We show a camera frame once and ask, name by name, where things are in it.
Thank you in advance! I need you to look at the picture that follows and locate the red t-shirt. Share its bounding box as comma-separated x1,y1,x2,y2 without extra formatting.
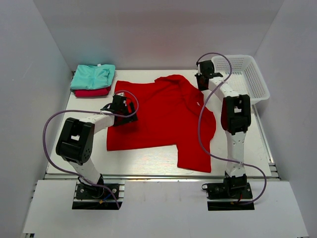
106,75,216,173

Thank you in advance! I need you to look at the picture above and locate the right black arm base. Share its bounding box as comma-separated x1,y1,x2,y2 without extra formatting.
202,175,255,211

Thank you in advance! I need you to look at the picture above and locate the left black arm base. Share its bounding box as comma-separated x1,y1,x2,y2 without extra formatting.
72,176,124,210

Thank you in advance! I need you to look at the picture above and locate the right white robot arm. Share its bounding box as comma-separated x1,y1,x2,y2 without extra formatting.
195,60,251,178

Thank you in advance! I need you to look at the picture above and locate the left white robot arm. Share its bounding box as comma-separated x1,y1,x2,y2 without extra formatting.
55,91,139,198

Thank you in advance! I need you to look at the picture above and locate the folded magenta t-shirt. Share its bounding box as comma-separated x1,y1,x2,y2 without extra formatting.
74,86,111,98

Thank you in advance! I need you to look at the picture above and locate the folded teal t-shirt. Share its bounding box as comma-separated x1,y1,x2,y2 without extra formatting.
70,64,115,90

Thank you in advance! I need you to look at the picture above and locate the white plastic basket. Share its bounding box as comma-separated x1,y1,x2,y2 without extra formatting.
211,55,270,105

